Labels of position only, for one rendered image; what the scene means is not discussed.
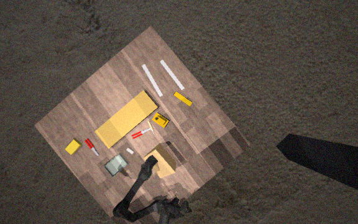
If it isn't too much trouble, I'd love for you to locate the yellow panel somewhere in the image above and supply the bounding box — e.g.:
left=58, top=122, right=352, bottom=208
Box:
left=95, top=90, right=158, bottom=149

